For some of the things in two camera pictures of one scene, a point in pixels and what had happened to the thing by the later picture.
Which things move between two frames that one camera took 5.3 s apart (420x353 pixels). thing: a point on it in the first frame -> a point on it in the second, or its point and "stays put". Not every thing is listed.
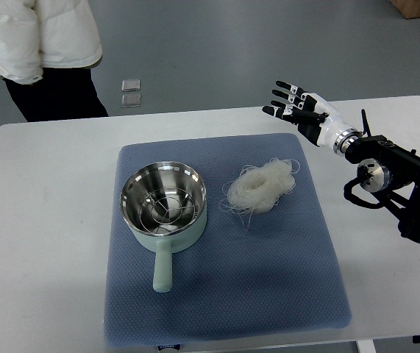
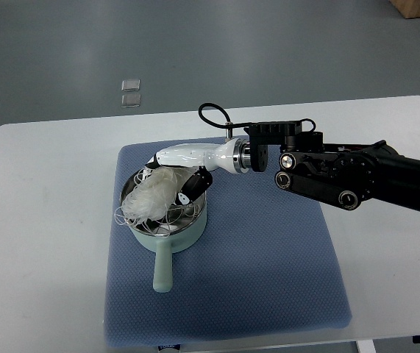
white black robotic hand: x=314 y=115 -> x=233 y=155
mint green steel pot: x=164 y=204 stays put
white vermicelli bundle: x=257 y=189 -> x=151 y=194
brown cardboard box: x=413 y=9 stays put
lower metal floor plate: x=131 y=100 stays put
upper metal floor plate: x=129 y=85 stays put
